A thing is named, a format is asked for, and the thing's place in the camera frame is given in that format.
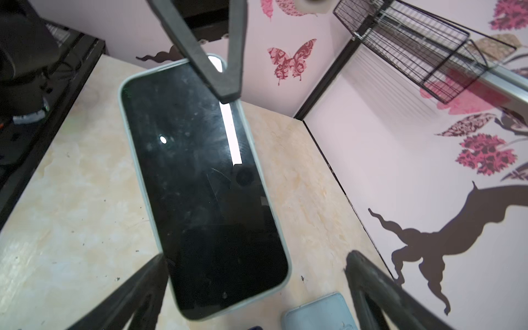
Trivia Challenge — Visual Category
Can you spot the black wire basket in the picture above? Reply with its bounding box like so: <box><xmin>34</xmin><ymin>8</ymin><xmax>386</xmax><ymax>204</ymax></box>
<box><xmin>334</xmin><ymin>1</ymin><xmax>521</xmax><ymax>104</ymax></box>

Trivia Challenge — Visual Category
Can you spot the black phone white case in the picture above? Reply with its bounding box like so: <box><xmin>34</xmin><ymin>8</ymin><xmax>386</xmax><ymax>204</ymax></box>
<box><xmin>118</xmin><ymin>60</ymin><xmax>292</xmax><ymax>321</ymax></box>

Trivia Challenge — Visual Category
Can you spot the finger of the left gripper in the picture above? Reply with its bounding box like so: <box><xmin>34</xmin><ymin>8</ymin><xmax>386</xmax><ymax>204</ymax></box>
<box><xmin>148</xmin><ymin>0</ymin><xmax>248</xmax><ymax>103</ymax></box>

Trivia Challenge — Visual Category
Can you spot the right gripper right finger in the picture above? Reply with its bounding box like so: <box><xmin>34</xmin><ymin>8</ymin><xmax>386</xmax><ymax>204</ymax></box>
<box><xmin>345</xmin><ymin>250</ymin><xmax>450</xmax><ymax>330</ymax></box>

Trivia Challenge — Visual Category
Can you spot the aluminium bar back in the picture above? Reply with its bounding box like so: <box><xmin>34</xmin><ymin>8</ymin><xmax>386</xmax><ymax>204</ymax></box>
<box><xmin>481</xmin><ymin>65</ymin><xmax>527</xmax><ymax>103</ymax></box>

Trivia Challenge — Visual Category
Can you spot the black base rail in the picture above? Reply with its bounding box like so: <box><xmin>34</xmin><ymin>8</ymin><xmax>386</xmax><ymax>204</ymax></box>
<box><xmin>1</xmin><ymin>21</ymin><xmax>107</xmax><ymax>224</ymax></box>

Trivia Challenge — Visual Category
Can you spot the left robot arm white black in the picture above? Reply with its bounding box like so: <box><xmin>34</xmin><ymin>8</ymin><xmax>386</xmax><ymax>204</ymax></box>
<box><xmin>1</xmin><ymin>1</ymin><xmax>248</xmax><ymax>125</ymax></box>

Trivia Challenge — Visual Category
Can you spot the light blue phone case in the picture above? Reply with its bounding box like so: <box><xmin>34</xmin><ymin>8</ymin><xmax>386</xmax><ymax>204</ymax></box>
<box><xmin>281</xmin><ymin>292</ymin><xmax>358</xmax><ymax>330</ymax></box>

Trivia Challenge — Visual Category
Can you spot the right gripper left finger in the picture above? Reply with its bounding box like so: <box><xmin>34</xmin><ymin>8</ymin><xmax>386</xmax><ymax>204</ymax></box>
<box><xmin>70</xmin><ymin>254</ymin><xmax>169</xmax><ymax>329</ymax></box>

